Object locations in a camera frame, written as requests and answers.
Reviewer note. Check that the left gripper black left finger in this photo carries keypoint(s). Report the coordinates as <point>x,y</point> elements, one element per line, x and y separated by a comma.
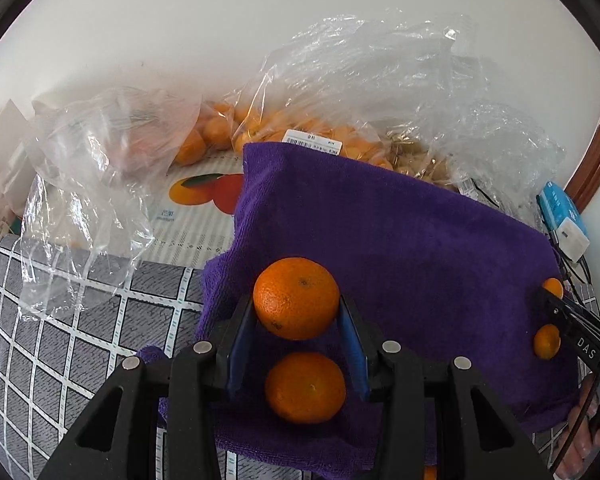
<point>115,435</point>

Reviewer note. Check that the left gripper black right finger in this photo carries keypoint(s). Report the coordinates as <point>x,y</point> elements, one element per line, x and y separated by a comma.
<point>477,437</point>

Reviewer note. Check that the large orange mandarin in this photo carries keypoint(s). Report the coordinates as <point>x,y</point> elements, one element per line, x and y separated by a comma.
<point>296,299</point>

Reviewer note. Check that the person's right hand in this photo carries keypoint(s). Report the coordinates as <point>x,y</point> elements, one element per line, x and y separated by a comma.
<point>584,442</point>

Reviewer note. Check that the blue white tissue box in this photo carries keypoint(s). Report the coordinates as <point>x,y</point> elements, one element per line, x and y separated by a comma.
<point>563,221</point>

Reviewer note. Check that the grey checked table cloth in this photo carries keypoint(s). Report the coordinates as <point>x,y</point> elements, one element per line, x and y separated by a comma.
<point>50,369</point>

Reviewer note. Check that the purple towel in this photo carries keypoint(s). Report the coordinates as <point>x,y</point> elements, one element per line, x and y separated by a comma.
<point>442,274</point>

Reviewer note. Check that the fruit printed carton box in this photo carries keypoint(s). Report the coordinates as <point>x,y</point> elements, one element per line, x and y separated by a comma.
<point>195,214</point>

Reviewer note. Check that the small clear plastic bag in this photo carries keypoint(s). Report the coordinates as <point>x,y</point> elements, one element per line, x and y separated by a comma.
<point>98,168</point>

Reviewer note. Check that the white plastic bag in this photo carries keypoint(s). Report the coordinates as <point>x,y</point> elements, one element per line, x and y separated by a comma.
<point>16,171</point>

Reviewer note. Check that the large clear plastic bag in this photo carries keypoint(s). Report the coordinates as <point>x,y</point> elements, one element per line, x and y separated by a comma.
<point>416,99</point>

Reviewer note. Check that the brown wooden door frame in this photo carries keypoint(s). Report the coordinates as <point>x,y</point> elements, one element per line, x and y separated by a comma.
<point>585,181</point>

